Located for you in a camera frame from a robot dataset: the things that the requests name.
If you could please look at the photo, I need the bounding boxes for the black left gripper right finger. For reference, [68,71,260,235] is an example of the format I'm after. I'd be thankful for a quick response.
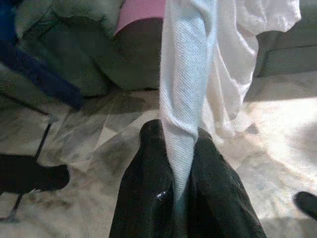
[184,128,267,238]

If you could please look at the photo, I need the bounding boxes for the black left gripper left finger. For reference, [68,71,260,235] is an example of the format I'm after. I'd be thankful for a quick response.
[108,119,177,238]

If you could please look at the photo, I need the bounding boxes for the white garment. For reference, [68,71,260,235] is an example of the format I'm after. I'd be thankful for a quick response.
[158,0,302,206]

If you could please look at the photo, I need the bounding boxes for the black metal drying rack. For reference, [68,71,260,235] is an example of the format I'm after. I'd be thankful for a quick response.
[6,120,53,222]

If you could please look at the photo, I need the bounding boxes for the black garment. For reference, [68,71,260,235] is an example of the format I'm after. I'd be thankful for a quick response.
[0,154,71,197]

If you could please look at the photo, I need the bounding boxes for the grey-green sofa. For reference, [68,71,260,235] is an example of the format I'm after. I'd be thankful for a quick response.
[0,0,317,111]

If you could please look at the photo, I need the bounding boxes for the navy garment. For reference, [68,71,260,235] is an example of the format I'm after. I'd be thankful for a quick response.
[0,0,85,112]

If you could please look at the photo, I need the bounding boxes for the pink foam mat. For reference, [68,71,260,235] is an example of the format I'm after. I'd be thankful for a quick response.
[114,0,167,37]

